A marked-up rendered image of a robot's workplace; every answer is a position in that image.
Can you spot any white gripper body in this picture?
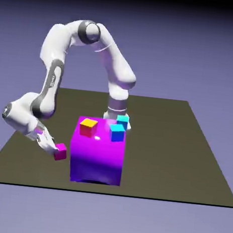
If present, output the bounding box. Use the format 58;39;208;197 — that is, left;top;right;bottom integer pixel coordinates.
33;125;60;157

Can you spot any small magenta cube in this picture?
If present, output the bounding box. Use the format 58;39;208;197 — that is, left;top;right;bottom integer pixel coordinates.
53;142;68;162

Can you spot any small orange cube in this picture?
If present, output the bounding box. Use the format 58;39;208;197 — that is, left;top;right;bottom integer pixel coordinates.
78;117;99;139

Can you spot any small blue cube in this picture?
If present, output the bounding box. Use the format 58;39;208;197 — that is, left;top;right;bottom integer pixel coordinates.
108;123;127;143

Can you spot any small cyan cube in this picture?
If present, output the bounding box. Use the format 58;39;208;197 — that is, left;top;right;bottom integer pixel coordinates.
115;114;130;131

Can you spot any large magenta box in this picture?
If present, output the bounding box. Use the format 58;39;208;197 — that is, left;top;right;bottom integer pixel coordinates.
66;115;128;187

